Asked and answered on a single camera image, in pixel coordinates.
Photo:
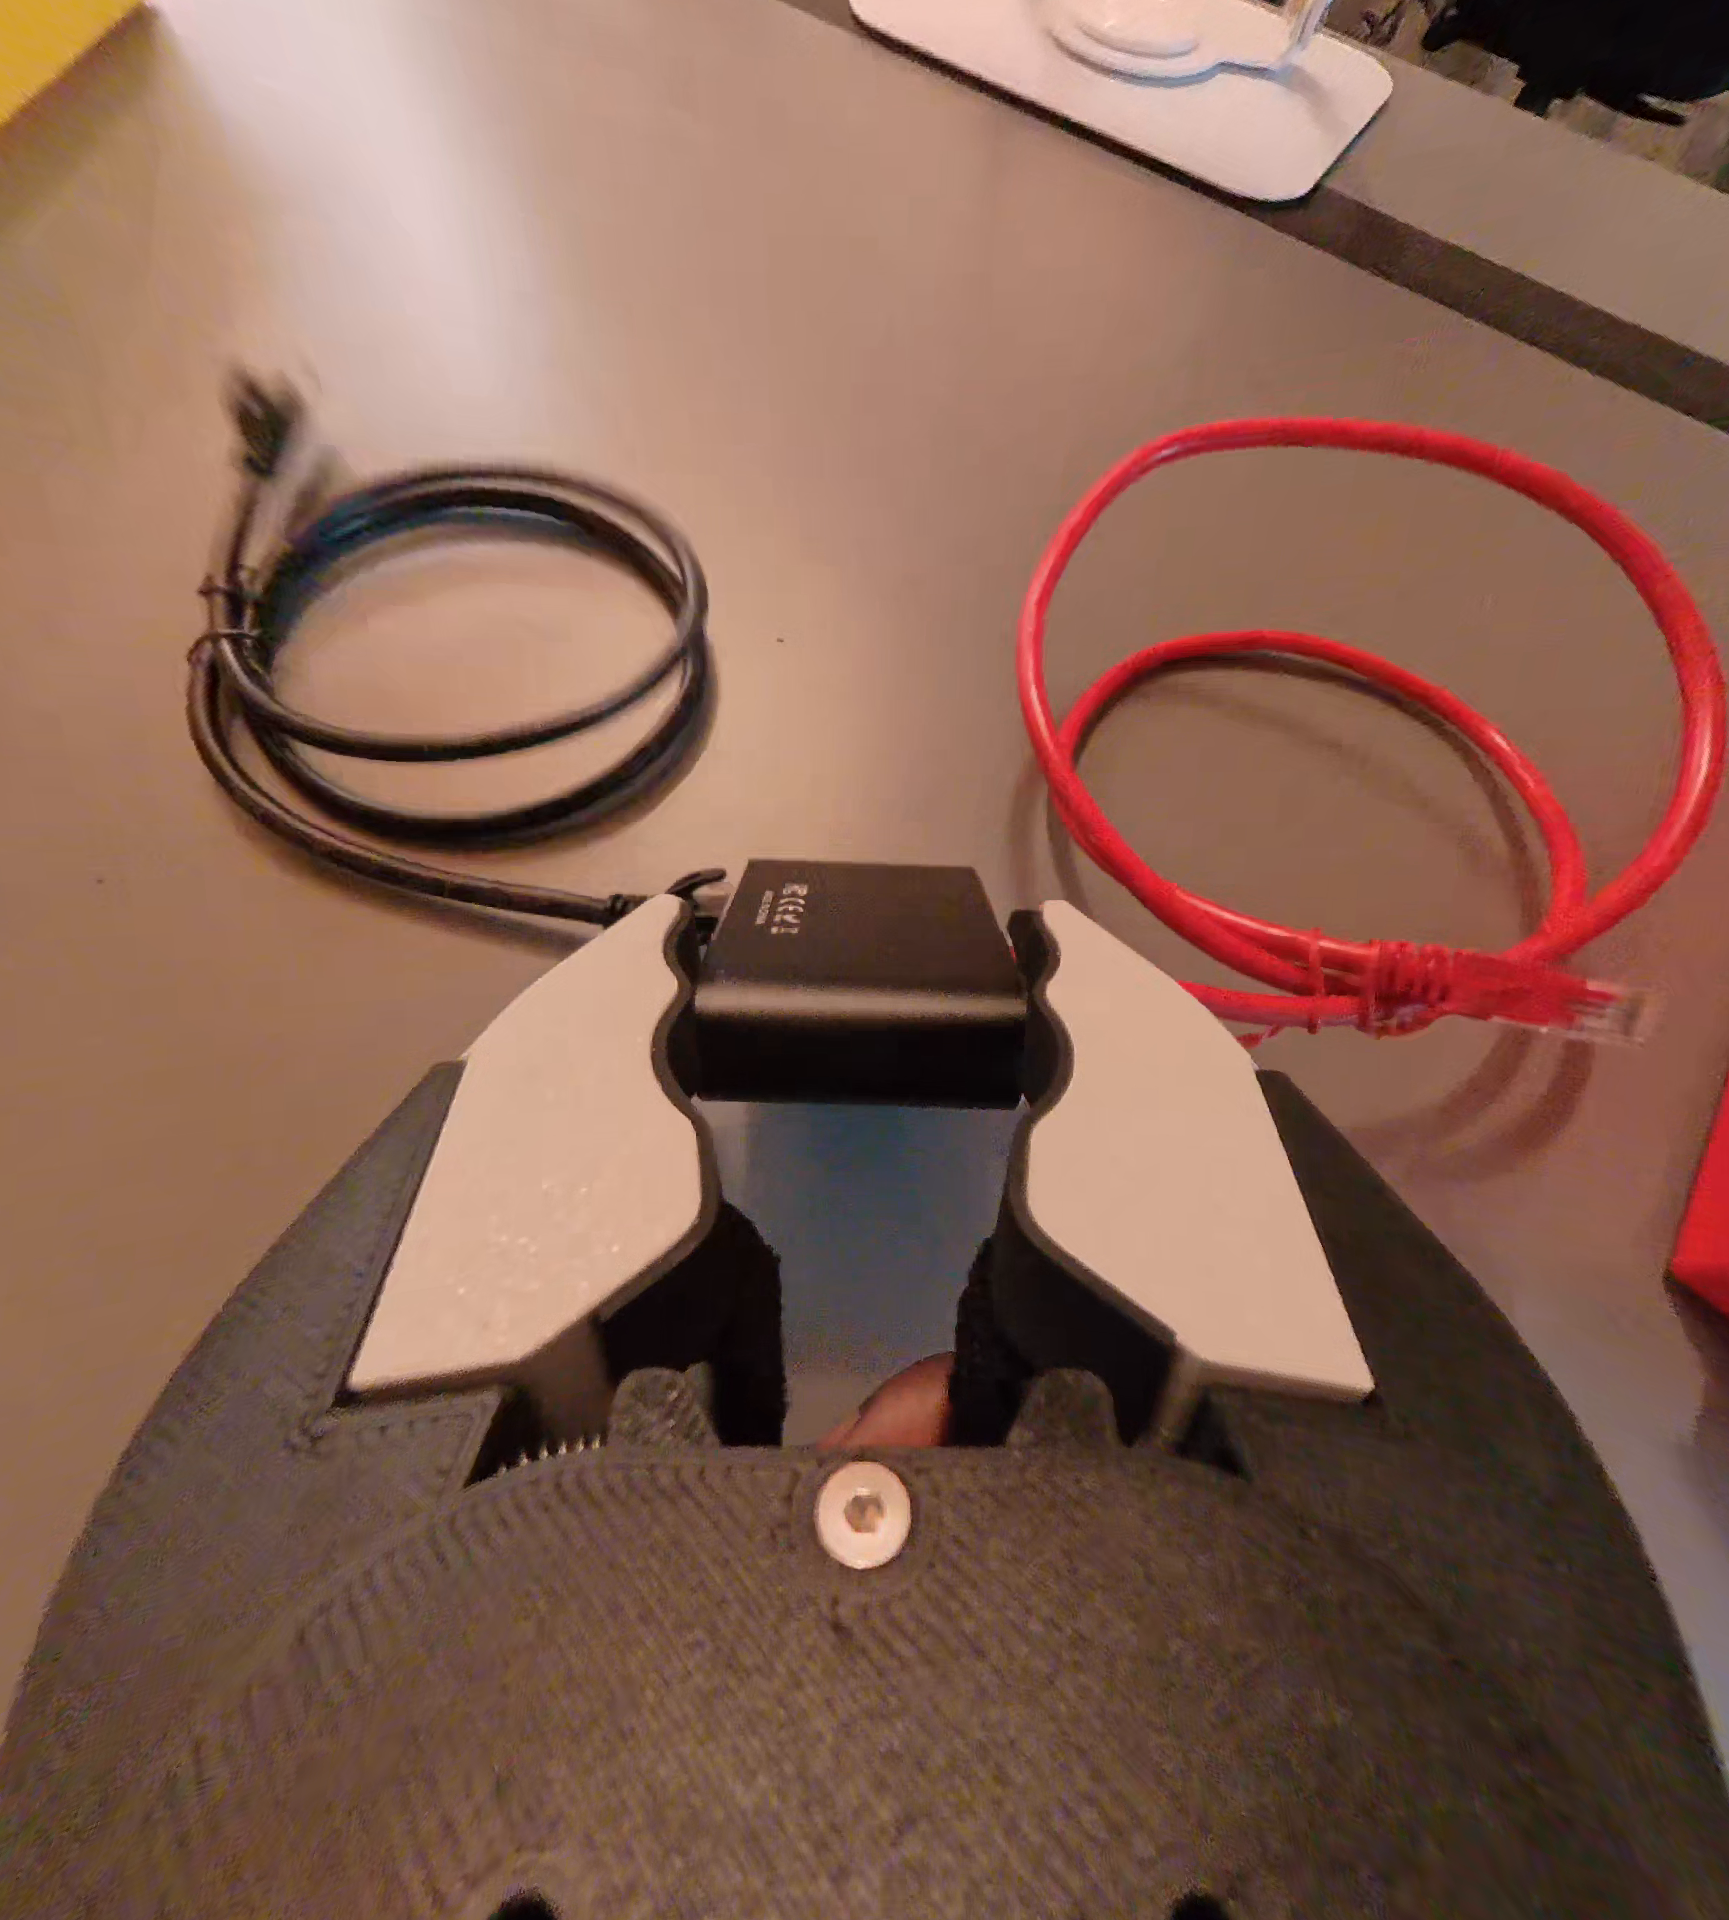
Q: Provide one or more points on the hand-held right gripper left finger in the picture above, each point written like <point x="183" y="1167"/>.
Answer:
<point x="548" y="1172"/>

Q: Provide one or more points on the black ethernet hub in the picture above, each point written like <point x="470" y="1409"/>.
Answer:
<point x="866" y="943"/>

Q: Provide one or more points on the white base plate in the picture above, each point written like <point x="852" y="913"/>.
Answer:
<point x="1255" y="136"/>

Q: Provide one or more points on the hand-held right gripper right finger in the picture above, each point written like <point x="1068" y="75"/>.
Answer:
<point x="1181" y="1186"/>

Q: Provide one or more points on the person's right hand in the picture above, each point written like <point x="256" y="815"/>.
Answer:
<point x="901" y="1396"/>

